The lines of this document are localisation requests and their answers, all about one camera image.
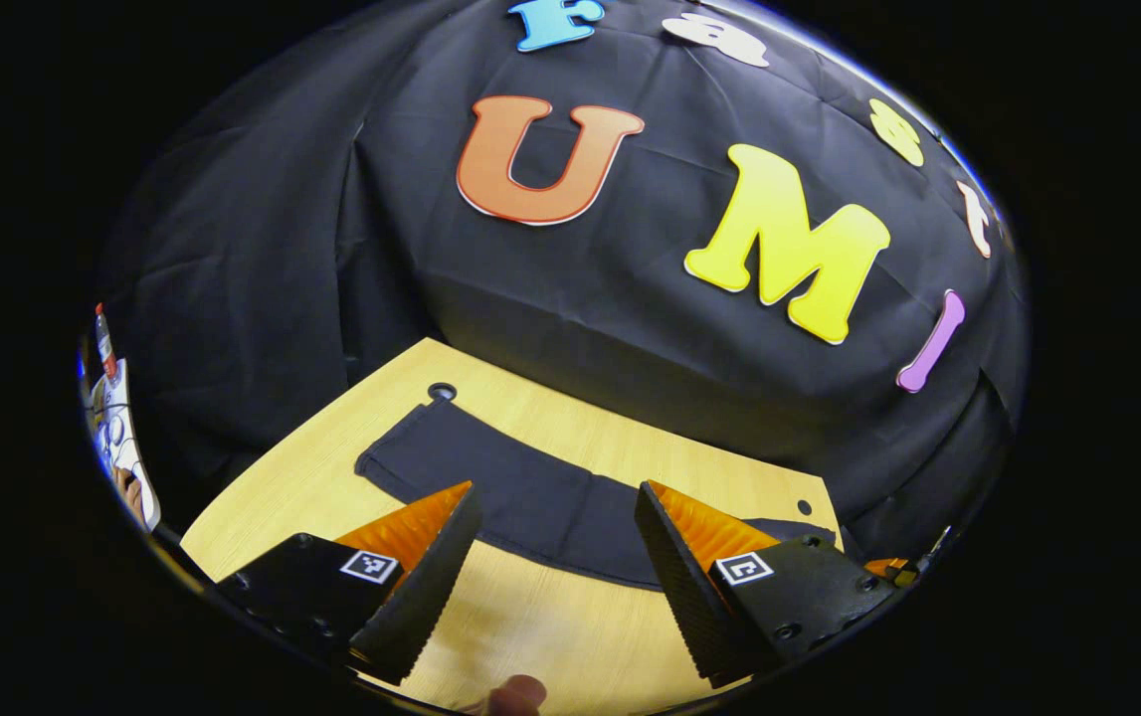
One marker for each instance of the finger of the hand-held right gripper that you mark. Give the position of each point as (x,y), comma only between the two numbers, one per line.
(893,570)

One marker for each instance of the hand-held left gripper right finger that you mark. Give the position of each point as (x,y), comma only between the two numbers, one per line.
(689,587)

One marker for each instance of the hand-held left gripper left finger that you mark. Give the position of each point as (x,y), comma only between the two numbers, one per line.
(426,597)

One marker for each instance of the dark blue jeans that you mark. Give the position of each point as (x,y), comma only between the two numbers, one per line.
(530,487)

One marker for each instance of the white printed banner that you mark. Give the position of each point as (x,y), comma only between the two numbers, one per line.
(117,418)

